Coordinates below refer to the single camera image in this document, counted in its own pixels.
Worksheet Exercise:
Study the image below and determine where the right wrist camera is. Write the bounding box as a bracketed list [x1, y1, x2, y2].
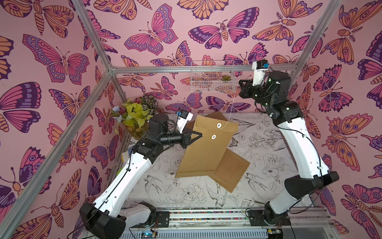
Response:
[252, 60, 269, 86]

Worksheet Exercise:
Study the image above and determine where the potted plant in glass vase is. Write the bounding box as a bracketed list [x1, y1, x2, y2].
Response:
[111, 95, 163, 140]

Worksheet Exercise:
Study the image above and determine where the small green succulent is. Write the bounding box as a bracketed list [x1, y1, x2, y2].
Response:
[221, 75, 231, 81]

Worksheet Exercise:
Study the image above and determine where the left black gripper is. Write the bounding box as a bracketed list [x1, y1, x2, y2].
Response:
[159, 128, 202, 150]

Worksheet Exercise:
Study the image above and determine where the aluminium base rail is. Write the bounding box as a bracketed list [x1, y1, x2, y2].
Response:
[78, 207, 341, 239]

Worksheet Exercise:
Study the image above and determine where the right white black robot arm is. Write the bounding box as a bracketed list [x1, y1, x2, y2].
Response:
[238, 71, 339, 226]

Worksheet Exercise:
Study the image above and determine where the kraft file bag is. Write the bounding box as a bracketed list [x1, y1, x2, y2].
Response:
[208, 149, 250, 193]
[175, 116, 238, 178]
[206, 112, 227, 121]

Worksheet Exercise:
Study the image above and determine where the white wire basket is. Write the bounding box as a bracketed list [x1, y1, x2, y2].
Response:
[190, 60, 237, 94]

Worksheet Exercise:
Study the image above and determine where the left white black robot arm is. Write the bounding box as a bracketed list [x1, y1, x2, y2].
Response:
[80, 110, 203, 239]

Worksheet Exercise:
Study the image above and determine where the aluminium frame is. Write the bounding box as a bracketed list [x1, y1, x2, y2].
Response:
[1, 1, 331, 239]

